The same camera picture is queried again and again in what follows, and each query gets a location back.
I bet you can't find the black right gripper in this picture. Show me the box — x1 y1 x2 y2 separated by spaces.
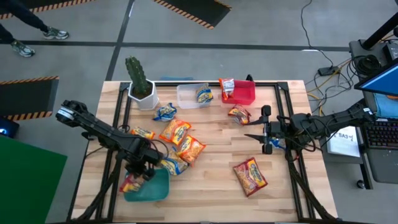
244 105 290 156

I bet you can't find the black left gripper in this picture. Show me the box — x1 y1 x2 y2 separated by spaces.
126 149 163 181

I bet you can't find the orange Maruchan ramen pack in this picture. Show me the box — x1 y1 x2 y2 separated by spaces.
176 134 206 166
129 126 156 140
218 77 236 101
228 103 252 126

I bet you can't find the blue Maruchan ramen pack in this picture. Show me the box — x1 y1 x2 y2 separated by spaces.
195 83 215 104
153 103 177 122
160 152 190 176
269 136 287 150

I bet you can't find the red Maruchan ramen pack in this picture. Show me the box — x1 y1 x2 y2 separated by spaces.
233 157 269 198
159 118 192 146
119 174 147 194

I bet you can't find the teal plastic bin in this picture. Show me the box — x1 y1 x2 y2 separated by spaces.
123 167 171 202

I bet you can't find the red plastic bin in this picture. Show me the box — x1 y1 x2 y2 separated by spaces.
221 80 256 106

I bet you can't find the white hexagonal plant pot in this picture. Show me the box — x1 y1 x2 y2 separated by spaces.
127 79 160 111

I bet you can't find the clear plastic bin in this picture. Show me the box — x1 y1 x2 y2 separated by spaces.
176 83 212 110

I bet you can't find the green cactus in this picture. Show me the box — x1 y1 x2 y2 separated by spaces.
125 55 152 97

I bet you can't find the white paper sheet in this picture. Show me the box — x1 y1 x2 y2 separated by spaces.
326 126 361 158

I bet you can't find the black power brick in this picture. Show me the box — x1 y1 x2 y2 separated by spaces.
317 65 340 77

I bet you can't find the black desk leg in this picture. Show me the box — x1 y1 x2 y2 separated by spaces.
359 149 374 190

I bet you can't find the green floor mat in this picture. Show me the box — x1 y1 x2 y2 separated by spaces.
0 134 68 224

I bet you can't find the black keyboard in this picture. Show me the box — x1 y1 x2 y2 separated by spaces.
363 119 398 150

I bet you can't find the grey equipment cart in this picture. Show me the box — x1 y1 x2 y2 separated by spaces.
348 39 398 78

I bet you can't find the teal cloth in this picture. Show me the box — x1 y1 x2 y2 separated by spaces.
373 92 398 119

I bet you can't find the grey desk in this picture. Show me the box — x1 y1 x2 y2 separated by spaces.
318 93 398 184

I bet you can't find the computer monitor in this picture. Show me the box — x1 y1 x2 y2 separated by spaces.
354 57 398 97

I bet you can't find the black hazard-striped floor mat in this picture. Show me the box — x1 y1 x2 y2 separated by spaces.
151 0 233 30
0 0 96 20
0 76 60 121

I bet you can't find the black device with blue light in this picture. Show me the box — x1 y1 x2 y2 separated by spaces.
0 116 20 139

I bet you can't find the person's shoe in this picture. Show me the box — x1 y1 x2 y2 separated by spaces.
11 40 35 58
42 27 70 40

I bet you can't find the black pole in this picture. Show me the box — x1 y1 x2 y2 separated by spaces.
360 11 398 50

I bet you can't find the small black box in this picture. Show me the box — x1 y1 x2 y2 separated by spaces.
385 42 398 62

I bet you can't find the person's leg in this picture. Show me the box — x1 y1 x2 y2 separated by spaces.
0 24 16 44
0 0 50 33

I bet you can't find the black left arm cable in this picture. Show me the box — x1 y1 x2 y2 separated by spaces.
146 139 170 160

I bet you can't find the black aluminium table frame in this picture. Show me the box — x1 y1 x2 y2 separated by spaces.
67 80 338 223

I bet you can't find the yellow floor cable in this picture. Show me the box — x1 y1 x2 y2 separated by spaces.
306 58 354 102

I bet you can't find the black floor cable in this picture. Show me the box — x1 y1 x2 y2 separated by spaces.
300 0 335 71

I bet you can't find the coiled black cable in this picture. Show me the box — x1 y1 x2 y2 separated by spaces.
354 54 382 75

